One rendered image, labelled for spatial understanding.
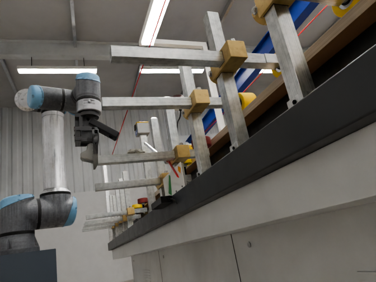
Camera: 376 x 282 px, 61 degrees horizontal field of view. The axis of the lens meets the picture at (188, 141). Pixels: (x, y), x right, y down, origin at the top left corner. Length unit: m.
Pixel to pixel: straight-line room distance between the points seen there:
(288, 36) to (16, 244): 1.39
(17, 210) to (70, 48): 5.97
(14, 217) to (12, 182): 7.73
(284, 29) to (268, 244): 0.73
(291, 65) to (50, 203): 1.36
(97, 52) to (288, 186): 6.86
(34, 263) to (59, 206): 0.28
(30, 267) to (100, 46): 6.25
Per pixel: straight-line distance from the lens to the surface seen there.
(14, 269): 1.60
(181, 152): 1.21
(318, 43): 0.84
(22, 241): 1.66
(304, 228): 0.99
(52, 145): 1.81
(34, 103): 1.34
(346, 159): 0.57
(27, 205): 1.70
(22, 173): 9.45
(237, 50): 0.84
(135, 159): 1.19
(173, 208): 1.27
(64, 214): 1.72
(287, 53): 0.65
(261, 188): 0.76
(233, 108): 0.83
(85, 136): 1.19
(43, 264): 1.64
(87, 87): 1.26
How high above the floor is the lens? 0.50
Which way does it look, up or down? 18 degrees up
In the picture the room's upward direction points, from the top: 10 degrees counter-clockwise
